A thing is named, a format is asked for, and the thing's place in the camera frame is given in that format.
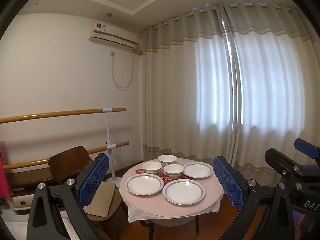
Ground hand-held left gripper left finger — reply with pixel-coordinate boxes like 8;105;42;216
26;152;110;240

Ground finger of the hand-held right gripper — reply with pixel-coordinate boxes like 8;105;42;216
294;138;320;159
264;148;308;180

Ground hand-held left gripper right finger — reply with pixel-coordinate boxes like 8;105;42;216
212;155;295;240

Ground white bowl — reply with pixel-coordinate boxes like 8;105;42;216
142;161;162;174
158;154;177;167
163;164;184;180

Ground beige seat cushion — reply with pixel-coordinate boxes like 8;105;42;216
84;181;117;218

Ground purple cloth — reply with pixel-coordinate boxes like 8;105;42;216
292;210;307;240

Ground white plate with blue rim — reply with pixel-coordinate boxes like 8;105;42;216
124;173;164;195
162;179;205;205
183;162;213;178

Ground brown wooden chair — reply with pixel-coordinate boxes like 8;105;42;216
48;146;123;230

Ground white cloth under table cover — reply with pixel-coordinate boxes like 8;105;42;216
127;200;222;223

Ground round table with pink cover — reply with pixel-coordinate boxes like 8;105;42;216
119;157;224;233

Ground red mat with white print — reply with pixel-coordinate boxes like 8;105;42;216
156;171;188;181

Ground pink cloth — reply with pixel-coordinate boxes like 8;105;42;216
0;150;13;198

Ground white bedding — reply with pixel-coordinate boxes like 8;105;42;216
0;210;75;240

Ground wooden barre rail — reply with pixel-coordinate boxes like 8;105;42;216
3;141;130;170
0;107;126;124

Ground white power cord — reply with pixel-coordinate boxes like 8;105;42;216
111;51;136;90

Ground white wall air conditioner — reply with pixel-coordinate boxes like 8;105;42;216
88;22;139;53

